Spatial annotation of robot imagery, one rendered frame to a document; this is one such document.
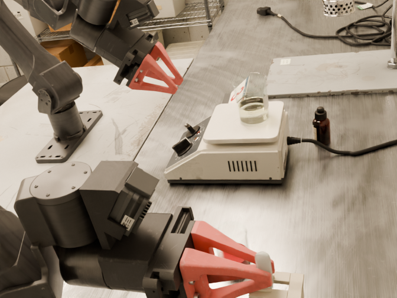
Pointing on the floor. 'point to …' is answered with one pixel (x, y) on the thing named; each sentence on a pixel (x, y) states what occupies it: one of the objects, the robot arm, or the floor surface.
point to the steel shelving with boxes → (172, 9)
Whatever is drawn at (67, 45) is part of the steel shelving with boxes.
